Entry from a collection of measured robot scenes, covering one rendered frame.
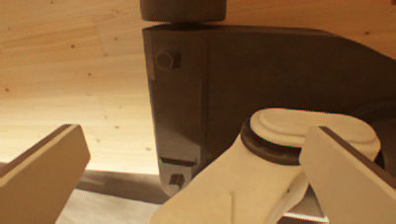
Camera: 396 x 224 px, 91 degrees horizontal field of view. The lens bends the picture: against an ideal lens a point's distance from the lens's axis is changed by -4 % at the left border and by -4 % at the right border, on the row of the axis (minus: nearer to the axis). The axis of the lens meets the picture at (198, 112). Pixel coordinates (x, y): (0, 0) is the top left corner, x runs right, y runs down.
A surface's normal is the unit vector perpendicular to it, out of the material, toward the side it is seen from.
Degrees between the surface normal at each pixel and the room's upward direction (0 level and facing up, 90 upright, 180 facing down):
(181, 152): 0
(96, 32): 0
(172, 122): 0
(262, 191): 90
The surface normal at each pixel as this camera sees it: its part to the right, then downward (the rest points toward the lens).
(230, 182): 0.00, -0.88
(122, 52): -0.21, 0.47
